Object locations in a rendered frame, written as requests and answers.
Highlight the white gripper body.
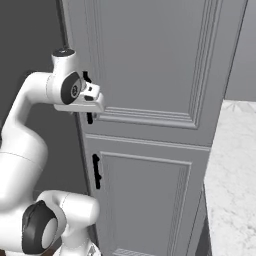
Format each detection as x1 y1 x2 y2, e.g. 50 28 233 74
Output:
53 92 107 114

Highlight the short black door handle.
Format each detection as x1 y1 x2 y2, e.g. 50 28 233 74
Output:
92 153 103 191

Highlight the grey short cupboard door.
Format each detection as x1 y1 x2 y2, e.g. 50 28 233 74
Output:
79 133 212 256

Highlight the grey tall cupboard door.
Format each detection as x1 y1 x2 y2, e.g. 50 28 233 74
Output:
59 0 249 148

